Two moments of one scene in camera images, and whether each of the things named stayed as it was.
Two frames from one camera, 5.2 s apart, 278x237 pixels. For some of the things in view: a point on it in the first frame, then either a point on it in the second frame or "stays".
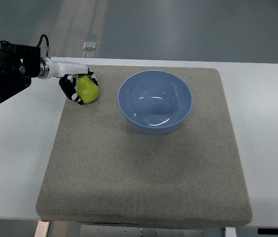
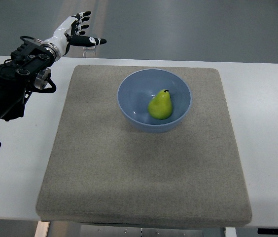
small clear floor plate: (89, 45) stays
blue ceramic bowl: (155, 102) stays
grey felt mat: (102, 170) stays
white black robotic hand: (48, 68) -> (69, 34)
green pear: (87, 90) -> (160, 106)
